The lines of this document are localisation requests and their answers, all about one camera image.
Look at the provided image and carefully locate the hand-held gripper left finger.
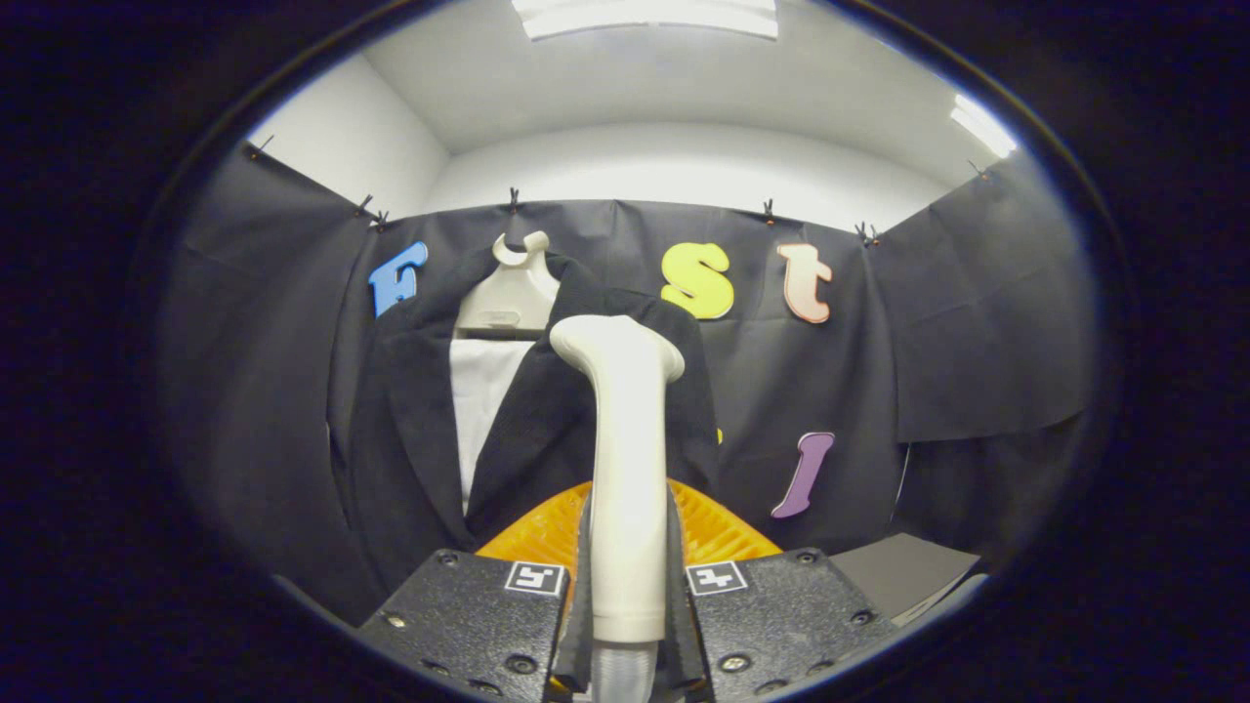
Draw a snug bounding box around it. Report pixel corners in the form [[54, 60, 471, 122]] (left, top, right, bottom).
[[356, 480, 597, 702]]

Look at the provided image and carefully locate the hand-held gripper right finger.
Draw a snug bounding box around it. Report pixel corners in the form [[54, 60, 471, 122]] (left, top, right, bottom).
[[666, 478, 895, 702]]

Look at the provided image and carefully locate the black suit jacket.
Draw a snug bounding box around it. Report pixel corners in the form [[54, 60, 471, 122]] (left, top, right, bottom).
[[332, 249, 724, 597]]

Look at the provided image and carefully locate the white garment steamer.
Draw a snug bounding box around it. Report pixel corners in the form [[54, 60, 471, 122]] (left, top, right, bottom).
[[550, 314, 687, 703]]

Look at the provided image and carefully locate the white shirt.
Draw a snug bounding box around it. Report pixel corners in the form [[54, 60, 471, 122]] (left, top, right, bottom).
[[449, 339, 536, 514]]

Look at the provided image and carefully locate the beige clothes hanger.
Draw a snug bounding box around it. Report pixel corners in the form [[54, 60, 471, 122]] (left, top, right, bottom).
[[454, 231, 563, 341]]

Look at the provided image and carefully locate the grey cabinet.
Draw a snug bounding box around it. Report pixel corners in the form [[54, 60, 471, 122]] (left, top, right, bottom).
[[830, 532, 982, 626]]

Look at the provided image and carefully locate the black backdrop cloth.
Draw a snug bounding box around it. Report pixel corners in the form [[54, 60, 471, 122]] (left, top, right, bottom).
[[161, 142, 1100, 626]]

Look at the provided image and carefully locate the row of black clips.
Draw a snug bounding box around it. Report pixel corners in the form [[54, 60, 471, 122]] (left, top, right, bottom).
[[246, 135, 989, 247]]

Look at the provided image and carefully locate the narrow ceiling light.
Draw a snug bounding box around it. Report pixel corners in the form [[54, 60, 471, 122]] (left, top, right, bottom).
[[952, 95, 1018, 158]]

